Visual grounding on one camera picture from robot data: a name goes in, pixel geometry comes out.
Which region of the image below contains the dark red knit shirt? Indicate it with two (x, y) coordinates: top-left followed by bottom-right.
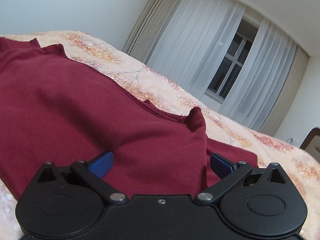
(1, 38), (258, 198)

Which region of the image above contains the white framed window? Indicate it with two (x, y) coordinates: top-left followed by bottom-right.
(205, 16), (259, 103)

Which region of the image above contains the dark wooden furniture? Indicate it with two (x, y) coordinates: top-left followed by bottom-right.
(300, 127), (319, 158)

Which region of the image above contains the floral beige bedspread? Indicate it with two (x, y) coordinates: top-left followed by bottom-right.
(8, 30), (319, 239)

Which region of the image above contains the beige drape right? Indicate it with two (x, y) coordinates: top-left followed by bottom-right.
(259, 46), (310, 136)

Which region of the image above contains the beige drape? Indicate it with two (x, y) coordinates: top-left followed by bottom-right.
(259, 46), (310, 136)
(123, 0), (181, 63)

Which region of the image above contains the beige drape left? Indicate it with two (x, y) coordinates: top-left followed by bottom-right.
(123, 0), (181, 63)

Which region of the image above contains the white sheer curtain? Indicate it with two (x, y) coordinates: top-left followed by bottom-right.
(147, 0), (297, 131)

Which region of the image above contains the wall socket with cable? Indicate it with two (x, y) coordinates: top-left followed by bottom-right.
(286, 138), (298, 146)

